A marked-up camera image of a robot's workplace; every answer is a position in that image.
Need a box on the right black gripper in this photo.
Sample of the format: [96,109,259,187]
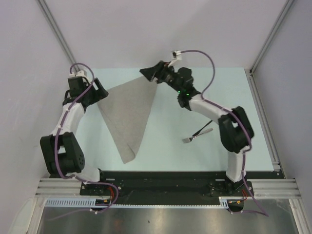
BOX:
[139,61,183,94]

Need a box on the grey cloth napkin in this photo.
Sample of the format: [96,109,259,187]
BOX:
[98,77,157,164]

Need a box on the black knife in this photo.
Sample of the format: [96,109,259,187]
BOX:
[192,120,213,137]

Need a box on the silver metal fork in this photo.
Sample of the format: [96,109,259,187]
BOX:
[182,128,214,143]

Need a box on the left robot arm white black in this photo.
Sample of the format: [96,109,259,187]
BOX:
[40,76,108,195]

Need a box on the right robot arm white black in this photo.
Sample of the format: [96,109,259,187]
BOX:
[140,61,254,195]

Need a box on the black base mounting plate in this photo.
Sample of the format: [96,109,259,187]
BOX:
[48,170,286,207]

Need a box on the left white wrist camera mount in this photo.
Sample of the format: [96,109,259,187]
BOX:
[69,70,88,78]

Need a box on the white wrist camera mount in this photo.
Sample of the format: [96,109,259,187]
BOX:
[69,70,88,78]
[168,50,182,67]

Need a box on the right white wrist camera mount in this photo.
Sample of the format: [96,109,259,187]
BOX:
[168,50,182,67]

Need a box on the left aluminium frame post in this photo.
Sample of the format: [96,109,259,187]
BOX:
[35,0,77,64]

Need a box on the aluminium frame post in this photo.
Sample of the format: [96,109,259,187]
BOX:
[35,0,77,64]
[249,0,296,75]

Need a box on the white slotted cable duct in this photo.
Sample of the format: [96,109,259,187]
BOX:
[45,197,229,209]

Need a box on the right aluminium frame post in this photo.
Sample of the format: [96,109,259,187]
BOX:
[249,0,296,75]

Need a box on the aluminium front rail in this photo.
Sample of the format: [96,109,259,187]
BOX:
[35,178,301,199]

